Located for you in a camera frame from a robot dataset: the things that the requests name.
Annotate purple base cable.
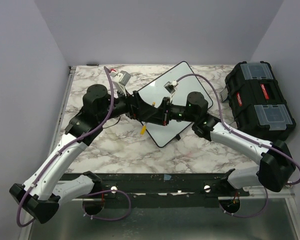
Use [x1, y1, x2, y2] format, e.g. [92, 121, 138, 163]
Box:
[82, 189, 132, 222]
[218, 186, 270, 219]

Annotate yellow marker cap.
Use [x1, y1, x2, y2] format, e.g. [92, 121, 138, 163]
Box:
[140, 125, 147, 135]

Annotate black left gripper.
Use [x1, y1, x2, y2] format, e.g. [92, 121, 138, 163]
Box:
[98, 85, 159, 123]

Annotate black mounting rail base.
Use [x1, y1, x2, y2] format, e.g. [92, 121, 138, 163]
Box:
[77, 173, 249, 209]

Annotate white tablet whiteboard black frame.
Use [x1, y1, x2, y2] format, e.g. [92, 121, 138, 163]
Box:
[125, 61, 214, 148]

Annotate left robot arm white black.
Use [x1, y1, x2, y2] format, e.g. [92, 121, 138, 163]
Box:
[9, 84, 170, 227]

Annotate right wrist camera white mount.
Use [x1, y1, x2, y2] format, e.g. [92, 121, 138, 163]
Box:
[164, 80, 179, 102]

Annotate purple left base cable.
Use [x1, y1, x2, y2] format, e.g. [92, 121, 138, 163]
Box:
[82, 189, 132, 222]

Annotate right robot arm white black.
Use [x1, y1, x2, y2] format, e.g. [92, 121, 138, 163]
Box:
[142, 91, 296, 196]

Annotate black toolbox clear lids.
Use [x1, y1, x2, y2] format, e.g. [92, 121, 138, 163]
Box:
[220, 61, 296, 142]

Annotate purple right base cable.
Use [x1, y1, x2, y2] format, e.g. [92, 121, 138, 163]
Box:
[218, 186, 270, 219]

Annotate aluminium frame extrusion left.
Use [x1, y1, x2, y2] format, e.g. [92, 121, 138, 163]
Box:
[18, 66, 77, 240]

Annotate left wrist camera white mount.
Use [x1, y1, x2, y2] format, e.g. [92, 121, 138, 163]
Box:
[110, 69, 131, 97]

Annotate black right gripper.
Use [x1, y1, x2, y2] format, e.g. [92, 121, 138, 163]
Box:
[143, 97, 197, 127]

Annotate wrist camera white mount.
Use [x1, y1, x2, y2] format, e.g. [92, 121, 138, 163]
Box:
[110, 69, 131, 97]
[164, 80, 179, 102]

